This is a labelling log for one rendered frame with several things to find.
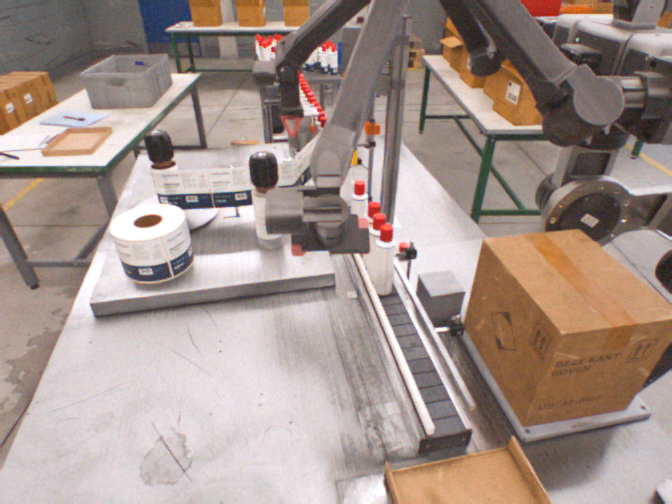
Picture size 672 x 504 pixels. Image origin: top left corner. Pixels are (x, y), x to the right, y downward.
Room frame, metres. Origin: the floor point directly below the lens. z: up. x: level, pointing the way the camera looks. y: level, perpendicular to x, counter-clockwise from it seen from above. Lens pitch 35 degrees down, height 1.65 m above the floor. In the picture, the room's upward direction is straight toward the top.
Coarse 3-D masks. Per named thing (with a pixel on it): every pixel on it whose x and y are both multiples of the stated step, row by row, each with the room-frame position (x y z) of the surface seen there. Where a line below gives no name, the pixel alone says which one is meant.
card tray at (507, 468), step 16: (512, 448) 0.48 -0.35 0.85; (432, 464) 0.45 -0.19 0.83; (448, 464) 0.45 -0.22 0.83; (464, 464) 0.45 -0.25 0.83; (480, 464) 0.45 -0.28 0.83; (496, 464) 0.45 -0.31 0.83; (512, 464) 0.45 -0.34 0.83; (528, 464) 0.43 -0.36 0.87; (400, 480) 0.42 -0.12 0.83; (416, 480) 0.42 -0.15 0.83; (432, 480) 0.42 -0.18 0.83; (448, 480) 0.42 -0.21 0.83; (464, 480) 0.42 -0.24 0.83; (480, 480) 0.42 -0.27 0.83; (496, 480) 0.42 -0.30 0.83; (512, 480) 0.42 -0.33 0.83; (528, 480) 0.42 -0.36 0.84; (400, 496) 0.39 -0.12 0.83; (416, 496) 0.39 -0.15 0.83; (432, 496) 0.39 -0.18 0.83; (448, 496) 0.39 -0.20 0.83; (464, 496) 0.39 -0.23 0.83; (480, 496) 0.39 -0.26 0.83; (496, 496) 0.39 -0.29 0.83; (512, 496) 0.39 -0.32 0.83; (528, 496) 0.39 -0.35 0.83; (544, 496) 0.38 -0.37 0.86
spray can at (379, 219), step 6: (378, 216) 0.97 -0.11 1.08; (384, 216) 0.97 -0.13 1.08; (378, 222) 0.96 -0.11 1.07; (384, 222) 0.96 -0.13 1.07; (372, 228) 0.97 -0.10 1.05; (378, 228) 0.96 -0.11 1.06; (372, 234) 0.96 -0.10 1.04; (378, 234) 0.95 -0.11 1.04; (372, 240) 0.96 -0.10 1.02; (372, 246) 0.96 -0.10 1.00; (372, 252) 0.95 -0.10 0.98; (372, 258) 0.95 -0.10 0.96; (372, 264) 0.95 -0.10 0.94; (372, 270) 0.95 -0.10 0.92; (372, 276) 0.95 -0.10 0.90; (372, 282) 0.95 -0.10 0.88
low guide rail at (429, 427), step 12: (360, 264) 0.99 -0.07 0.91; (372, 288) 0.89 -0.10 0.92; (372, 300) 0.86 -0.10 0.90; (384, 312) 0.79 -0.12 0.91; (384, 324) 0.76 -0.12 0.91; (396, 348) 0.68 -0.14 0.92; (408, 372) 0.61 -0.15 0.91; (408, 384) 0.58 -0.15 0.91; (420, 396) 0.55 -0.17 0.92; (420, 408) 0.52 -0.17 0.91; (432, 432) 0.48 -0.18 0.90
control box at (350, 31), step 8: (352, 24) 1.40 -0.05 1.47; (360, 24) 1.39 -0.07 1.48; (344, 32) 1.40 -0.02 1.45; (352, 32) 1.39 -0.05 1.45; (344, 40) 1.40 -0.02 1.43; (352, 40) 1.39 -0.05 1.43; (344, 48) 1.40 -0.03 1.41; (352, 48) 1.39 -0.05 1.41; (392, 48) 1.34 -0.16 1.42; (344, 56) 1.40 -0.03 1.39; (392, 56) 1.34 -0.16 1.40; (344, 64) 1.40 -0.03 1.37; (392, 64) 1.34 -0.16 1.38; (344, 72) 1.40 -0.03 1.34; (392, 72) 1.34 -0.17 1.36; (384, 80) 1.35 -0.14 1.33; (392, 80) 1.35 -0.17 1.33; (384, 88) 1.35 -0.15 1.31
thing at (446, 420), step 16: (352, 256) 1.09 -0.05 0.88; (384, 304) 0.86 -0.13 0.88; (400, 304) 0.86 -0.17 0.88; (400, 320) 0.80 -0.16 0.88; (400, 336) 0.75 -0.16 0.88; (416, 336) 0.75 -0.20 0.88; (416, 352) 0.70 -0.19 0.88; (416, 368) 0.65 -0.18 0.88; (432, 368) 0.65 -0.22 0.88; (416, 384) 0.61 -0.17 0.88; (432, 384) 0.61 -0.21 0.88; (432, 400) 0.56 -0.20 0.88; (448, 400) 0.56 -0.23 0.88; (432, 416) 0.53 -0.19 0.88; (448, 416) 0.53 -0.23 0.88; (448, 432) 0.49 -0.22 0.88; (464, 432) 0.49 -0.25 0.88
